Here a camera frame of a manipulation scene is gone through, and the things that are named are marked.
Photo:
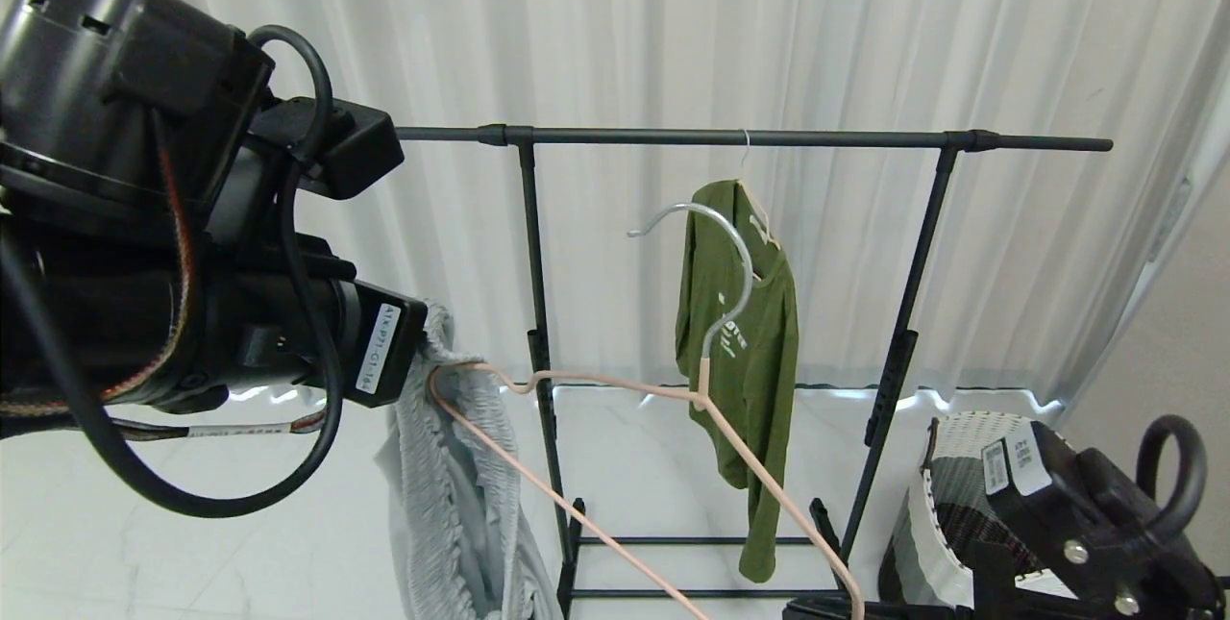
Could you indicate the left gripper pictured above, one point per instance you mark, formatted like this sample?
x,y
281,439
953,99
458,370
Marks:
x,y
389,351

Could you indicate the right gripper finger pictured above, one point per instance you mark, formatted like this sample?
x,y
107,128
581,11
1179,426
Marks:
x,y
817,610

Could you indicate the pale grey shorts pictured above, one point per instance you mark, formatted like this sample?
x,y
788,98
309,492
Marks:
x,y
432,505

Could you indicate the pink clothes hanger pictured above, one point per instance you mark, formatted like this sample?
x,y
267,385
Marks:
x,y
759,213
702,380

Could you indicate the green shirt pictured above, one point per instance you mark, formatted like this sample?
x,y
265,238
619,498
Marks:
x,y
740,360

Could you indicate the white laundry basket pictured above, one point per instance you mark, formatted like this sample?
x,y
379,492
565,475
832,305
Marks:
x,y
922,533

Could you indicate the black clothes rack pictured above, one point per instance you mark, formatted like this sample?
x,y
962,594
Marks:
x,y
673,136

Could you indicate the white curtain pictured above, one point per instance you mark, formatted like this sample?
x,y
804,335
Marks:
x,y
673,24

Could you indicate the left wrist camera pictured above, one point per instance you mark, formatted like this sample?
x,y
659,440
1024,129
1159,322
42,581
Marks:
x,y
356,154

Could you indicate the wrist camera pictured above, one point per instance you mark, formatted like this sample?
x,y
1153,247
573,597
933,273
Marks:
x,y
1076,505
356,154

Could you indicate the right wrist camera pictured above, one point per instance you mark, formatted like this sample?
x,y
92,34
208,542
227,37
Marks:
x,y
1076,505

